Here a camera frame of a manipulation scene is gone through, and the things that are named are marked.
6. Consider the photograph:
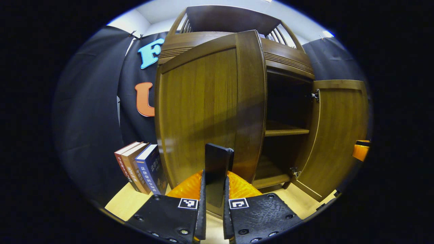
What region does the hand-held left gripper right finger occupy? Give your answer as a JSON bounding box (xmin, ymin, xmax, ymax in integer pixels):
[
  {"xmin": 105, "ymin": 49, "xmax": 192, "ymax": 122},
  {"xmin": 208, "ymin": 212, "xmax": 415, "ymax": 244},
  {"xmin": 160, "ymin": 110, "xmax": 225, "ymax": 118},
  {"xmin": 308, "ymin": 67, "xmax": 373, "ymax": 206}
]
[{"xmin": 223, "ymin": 171, "xmax": 302, "ymax": 244}]

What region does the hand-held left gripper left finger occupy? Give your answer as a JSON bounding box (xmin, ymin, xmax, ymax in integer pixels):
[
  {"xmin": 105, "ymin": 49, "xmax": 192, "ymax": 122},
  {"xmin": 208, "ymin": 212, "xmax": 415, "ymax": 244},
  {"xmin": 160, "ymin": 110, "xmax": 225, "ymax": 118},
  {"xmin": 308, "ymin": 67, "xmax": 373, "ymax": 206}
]
[{"xmin": 126, "ymin": 169, "xmax": 206, "ymax": 244}]

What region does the wooden shoe cabinet door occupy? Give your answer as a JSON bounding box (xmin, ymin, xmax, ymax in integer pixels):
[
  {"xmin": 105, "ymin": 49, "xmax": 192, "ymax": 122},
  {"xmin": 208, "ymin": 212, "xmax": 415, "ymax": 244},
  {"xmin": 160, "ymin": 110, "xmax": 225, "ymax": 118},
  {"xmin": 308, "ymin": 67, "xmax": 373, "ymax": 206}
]
[
  {"xmin": 154, "ymin": 30, "xmax": 268, "ymax": 217},
  {"xmin": 292, "ymin": 80, "xmax": 370, "ymax": 202}
]

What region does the wooden double-door shoe cabinet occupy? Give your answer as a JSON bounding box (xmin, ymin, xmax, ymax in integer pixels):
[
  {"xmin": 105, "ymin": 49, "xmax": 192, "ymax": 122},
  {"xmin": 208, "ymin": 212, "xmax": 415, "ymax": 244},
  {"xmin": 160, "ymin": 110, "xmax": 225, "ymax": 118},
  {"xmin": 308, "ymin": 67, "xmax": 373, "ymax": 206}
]
[{"xmin": 158, "ymin": 5, "xmax": 321, "ymax": 190}]

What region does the wooden cabinet shelf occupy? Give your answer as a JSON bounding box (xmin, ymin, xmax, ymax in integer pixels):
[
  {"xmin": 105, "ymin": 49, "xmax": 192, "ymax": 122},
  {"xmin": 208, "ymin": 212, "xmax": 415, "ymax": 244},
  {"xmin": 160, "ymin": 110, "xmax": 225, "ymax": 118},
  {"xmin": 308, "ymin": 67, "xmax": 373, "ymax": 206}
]
[{"xmin": 265, "ymin": 120, "xmax": 310, "ymax": 137}]

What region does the wooden cabinet drawer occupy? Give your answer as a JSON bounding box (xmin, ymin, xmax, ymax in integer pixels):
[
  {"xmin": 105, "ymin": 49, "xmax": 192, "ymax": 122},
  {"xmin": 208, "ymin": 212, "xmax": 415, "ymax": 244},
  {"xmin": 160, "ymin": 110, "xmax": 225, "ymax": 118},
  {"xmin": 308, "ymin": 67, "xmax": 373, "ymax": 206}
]
[{"xmin": 159, "ymin": 31, "xmax": 315, "ymax": 80}]

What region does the blue hardcover book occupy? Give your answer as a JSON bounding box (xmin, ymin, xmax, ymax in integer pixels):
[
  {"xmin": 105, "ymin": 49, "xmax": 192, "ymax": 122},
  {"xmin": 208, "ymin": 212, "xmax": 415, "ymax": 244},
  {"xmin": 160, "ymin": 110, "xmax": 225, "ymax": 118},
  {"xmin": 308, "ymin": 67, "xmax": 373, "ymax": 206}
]
[{"xmin": 135, "ymin": 144, "xmax": 169, "ymax": 196}]

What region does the brown hardcover book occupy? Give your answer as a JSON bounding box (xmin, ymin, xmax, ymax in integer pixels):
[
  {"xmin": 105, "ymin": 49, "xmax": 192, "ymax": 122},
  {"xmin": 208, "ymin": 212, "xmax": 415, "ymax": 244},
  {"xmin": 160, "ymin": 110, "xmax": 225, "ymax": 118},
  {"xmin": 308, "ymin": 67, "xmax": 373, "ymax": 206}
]
[{"xmin": 121, "ymin": 142, "xmax": 152, "ymax": 195}]

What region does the red hardcover book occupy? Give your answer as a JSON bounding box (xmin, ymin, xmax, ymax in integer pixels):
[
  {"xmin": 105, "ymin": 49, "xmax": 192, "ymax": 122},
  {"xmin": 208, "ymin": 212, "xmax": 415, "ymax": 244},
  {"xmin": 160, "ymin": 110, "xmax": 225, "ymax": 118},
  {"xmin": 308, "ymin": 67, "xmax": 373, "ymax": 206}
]
[{"xmin": 114, "ymin": 141, "xmax": 141, "ymax": 192}]

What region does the black backdrop cloth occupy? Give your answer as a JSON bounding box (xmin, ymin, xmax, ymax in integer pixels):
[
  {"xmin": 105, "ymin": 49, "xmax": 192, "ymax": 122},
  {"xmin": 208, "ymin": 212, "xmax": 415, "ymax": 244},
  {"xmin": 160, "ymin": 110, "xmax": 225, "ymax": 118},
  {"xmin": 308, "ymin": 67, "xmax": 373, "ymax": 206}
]
[{"xmin": 53, "ymin": 25, "xmax": 368, "ymax": 207}]

